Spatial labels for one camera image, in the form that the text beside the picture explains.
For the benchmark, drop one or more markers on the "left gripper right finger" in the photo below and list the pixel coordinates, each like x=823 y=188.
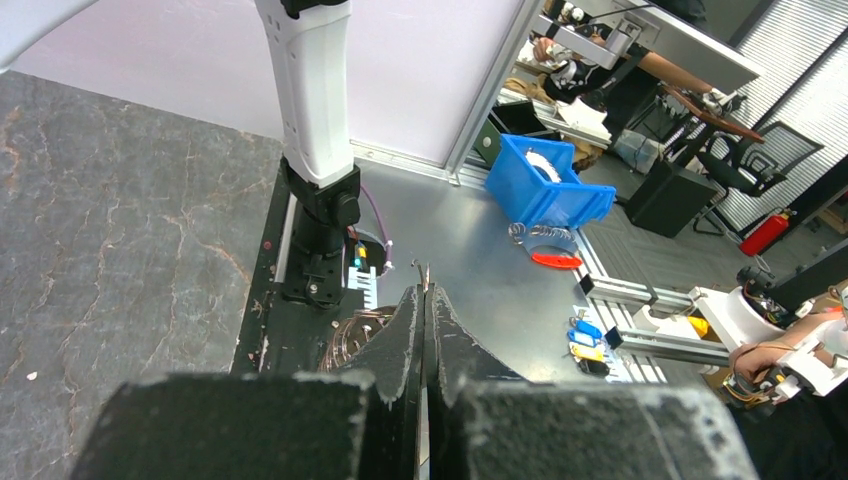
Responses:
x=489 y=422

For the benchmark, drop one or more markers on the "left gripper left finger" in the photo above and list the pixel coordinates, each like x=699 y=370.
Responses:
x=359 y=421

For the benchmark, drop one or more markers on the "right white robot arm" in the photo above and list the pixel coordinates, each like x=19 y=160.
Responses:
x=307 y=41

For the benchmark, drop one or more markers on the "operator hand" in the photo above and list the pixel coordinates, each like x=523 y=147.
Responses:
x=753 y=361

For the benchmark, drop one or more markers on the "yellow key tag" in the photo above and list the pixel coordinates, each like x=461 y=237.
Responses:
x=584 y=352

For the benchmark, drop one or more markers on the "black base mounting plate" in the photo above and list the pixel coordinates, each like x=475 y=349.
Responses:
x=304 y=313

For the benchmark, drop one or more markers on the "blue key tag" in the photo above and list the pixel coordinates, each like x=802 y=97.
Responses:
x=584 y=332

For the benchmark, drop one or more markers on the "blue plastic storage bin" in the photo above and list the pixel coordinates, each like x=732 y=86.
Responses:
x=532 y=180

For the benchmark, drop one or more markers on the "black computer tower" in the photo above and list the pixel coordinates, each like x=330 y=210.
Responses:
x=669 y=199

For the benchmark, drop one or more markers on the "red fire extinguisher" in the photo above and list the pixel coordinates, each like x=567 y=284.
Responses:
x=766 y=233

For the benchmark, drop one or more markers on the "black office chair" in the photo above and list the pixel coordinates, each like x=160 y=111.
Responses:
x=748 y=166

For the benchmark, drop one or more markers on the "red handled tool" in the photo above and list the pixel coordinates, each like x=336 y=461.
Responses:
x=557 y=261

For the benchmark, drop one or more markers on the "aluminium frame post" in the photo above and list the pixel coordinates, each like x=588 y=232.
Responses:
x=497 y=70

